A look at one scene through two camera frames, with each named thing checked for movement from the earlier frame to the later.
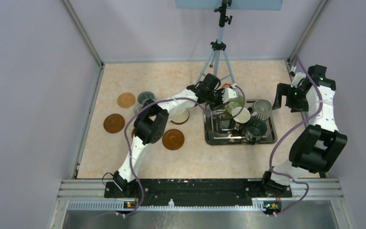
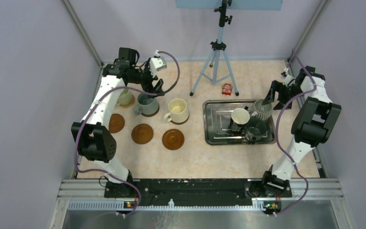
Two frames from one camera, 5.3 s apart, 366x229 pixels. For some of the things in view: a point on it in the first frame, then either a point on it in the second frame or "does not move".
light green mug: (234, 103) -> (126, 97)
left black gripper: (220, 104) -> (148, 87)
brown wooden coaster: (180, 123) does not move
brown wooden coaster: (173, 139) does not move
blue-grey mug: (142, 97) does not move
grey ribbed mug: (262, 108) does not move
